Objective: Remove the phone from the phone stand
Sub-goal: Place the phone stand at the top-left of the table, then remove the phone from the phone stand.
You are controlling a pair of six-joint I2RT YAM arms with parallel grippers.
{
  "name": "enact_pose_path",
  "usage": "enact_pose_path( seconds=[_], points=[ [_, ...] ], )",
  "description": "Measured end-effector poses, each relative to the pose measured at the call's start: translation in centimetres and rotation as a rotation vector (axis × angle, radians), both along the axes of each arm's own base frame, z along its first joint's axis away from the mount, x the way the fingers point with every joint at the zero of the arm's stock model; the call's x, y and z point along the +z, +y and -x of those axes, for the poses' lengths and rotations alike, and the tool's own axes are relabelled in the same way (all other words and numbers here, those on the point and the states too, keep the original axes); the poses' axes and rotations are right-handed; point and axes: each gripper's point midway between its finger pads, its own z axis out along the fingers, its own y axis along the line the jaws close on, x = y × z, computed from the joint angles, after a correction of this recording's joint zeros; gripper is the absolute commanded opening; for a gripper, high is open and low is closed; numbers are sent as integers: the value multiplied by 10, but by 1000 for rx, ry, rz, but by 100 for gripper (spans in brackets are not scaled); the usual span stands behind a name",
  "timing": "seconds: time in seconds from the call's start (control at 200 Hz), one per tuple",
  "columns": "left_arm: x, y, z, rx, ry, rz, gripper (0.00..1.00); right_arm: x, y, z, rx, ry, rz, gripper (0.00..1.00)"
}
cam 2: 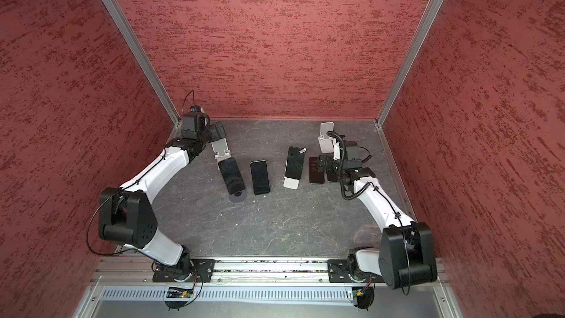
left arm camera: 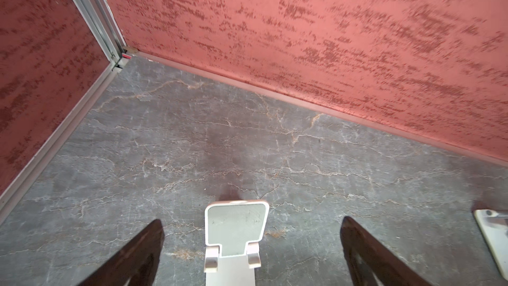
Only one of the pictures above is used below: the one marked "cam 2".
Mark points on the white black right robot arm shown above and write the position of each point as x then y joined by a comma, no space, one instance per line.
405,256

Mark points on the aluminium corner post right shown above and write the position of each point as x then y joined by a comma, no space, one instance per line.
419,37

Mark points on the aluminium corner post left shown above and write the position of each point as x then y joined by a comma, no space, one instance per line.
120,20

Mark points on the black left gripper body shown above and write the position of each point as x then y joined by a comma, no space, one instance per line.
211,135

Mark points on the black phone with sticker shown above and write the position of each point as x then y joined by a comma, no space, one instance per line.
295,163

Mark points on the black phone table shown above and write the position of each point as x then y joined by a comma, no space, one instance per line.
232,177

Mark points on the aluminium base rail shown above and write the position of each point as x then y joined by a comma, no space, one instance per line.
136,270

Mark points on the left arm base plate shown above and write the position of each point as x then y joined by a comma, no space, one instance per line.
201,270

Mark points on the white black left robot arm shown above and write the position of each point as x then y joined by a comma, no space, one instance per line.
126,215

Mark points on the small circuit board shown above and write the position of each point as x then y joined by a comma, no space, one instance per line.
179,293
362,294

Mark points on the right small circuit board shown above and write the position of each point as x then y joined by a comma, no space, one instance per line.
362,294

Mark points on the white slotted cable duct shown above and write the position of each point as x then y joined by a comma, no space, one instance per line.
336,296

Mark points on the aluminium corner post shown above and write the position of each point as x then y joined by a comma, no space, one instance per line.
120,20
419,37

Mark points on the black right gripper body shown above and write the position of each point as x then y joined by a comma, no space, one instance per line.
334,166

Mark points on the white stand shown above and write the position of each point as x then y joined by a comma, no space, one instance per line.
221,149
291,183
326,143

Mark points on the purple edged dark phone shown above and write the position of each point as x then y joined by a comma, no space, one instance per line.
315,175

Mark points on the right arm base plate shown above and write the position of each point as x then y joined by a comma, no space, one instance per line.
339,272

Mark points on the left small circuit board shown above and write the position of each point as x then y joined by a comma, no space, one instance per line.
179,293

